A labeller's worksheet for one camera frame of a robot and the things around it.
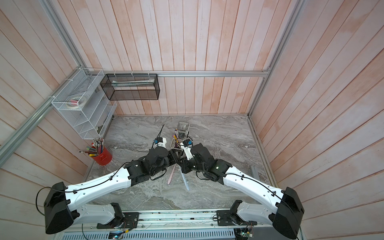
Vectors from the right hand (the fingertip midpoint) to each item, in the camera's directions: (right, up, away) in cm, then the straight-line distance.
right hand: (177, 161), depth 74 cm
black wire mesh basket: (-35, +47, +30) cm, 66 cm away
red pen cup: (-46, -1, +15) cm, 48 cm away
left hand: (+2, +3, +1) cm, 3 cm away
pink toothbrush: (-6, -14, +12) cm, 19 cm away
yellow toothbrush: (-2, +11, +14) cm, 18 cm away
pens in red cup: (-48, +5, +11) cm, 50 cm away
